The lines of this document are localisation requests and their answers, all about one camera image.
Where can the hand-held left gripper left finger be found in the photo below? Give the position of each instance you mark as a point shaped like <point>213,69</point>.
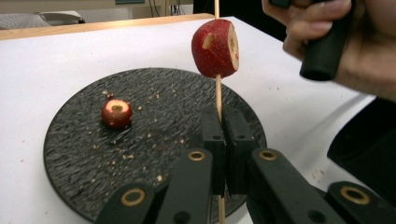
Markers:
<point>214,146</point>

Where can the dark curtain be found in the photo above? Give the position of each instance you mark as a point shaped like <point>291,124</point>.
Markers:
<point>243,15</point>

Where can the thin wooden skewer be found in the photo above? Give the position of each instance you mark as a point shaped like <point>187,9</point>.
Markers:
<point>219,93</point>

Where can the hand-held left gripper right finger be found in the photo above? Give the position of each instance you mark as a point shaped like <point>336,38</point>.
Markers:
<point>238,149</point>

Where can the wooden board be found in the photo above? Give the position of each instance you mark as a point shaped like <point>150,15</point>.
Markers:
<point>93,26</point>

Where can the white device with black end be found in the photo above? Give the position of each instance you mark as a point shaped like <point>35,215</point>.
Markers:
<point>60,17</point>

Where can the cored red hawthorn fruit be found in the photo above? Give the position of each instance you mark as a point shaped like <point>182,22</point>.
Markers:
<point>214,49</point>
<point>116,114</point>

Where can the round black textured plate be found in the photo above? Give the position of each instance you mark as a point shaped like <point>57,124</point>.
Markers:
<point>93,168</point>

